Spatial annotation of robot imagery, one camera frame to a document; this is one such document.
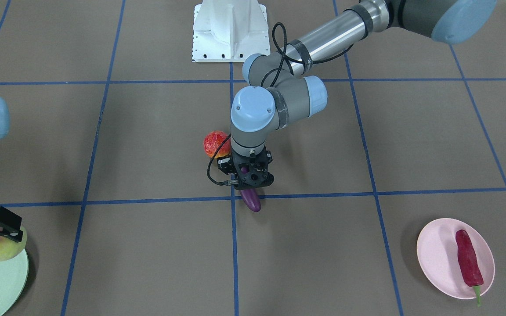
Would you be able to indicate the red orange fruit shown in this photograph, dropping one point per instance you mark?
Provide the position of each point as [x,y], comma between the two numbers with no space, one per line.
[215,144]

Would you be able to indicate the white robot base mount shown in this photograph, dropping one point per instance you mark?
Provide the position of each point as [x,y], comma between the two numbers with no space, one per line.
[229,31]

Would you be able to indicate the purple eggplant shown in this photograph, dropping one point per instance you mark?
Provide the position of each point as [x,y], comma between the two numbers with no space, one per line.
[250,197]

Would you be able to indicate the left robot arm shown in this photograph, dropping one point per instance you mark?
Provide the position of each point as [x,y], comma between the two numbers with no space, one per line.
[280,90]

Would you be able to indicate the pink plate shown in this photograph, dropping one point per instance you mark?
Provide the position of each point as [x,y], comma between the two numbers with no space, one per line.
[436,250]

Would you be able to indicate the red chili pepper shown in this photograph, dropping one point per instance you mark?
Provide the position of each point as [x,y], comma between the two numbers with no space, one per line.
[468,264]

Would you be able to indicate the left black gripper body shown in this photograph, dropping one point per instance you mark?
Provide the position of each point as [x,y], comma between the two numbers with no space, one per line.
[224,163]

